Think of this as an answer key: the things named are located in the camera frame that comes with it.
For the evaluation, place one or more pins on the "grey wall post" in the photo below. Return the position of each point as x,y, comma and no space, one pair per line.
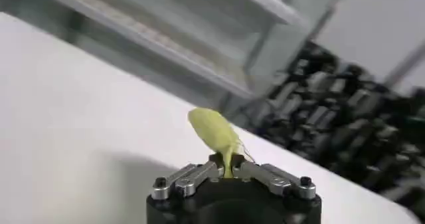
406,64

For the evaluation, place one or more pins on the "empty grey display shelf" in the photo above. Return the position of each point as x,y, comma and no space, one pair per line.
186,39

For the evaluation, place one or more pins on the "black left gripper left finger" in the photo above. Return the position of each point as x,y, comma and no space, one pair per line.
191,180

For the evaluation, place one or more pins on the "yellow-green shirt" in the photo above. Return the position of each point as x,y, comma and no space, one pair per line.
216,132

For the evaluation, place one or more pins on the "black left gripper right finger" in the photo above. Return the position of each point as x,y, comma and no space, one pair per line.
272,179

